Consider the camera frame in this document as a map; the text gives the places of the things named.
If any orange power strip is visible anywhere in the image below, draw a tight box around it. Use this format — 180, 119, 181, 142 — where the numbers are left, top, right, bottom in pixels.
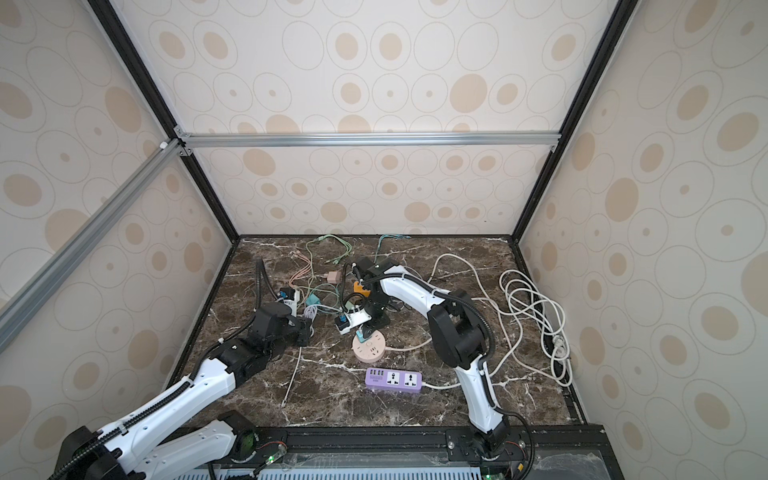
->
353, 281, 371, 297

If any round pink power strip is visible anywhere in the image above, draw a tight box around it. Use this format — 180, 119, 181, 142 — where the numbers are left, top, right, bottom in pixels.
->
352, 331, 386, 364

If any purple power strip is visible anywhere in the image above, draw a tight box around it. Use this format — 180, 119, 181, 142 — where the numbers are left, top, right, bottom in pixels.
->
365, 368, 422, 393

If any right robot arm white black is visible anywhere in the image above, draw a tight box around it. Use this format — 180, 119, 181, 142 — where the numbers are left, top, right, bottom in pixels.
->
336, 257, 531, 459

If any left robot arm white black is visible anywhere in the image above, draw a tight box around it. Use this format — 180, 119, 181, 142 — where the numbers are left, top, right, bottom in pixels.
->
51, 301, 313, 479

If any pink plug adapter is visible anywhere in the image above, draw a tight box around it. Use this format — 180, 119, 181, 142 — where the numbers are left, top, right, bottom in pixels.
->
326, 270, 343, 285

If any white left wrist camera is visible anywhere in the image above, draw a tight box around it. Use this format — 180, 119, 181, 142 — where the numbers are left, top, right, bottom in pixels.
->
279, 286, 301, 317

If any green cable bundle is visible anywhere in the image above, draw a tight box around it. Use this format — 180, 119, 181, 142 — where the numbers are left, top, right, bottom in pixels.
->
305, 233, 355, 265

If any teal cable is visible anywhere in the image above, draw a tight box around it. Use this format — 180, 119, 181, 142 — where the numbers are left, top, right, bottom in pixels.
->
371, 233, 409, 265

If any white usb cable coil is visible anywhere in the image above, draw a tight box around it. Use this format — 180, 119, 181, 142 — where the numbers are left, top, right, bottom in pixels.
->
280, 302, 322, 409

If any pink cable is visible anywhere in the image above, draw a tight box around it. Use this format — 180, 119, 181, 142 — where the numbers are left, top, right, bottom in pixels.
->
287, 248, 328, 289

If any white power cord bundle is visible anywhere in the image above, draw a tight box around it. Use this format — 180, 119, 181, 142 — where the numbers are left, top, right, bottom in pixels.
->
383, 251, 574, 391

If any back aluminium rail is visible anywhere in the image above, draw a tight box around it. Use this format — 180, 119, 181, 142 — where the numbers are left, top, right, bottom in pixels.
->
181, 131, 561, 148

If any aluminium rail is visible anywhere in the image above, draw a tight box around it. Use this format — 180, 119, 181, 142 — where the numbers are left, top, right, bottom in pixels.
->
1, 139, 182, 350
181, 131, 561, 148

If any left aluminium rail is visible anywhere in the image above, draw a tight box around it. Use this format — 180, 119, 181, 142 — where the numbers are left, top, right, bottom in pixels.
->
1, 139, 182, 350

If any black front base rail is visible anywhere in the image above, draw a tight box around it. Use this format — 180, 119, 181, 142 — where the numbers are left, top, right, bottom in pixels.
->
104, 424, 625, 480

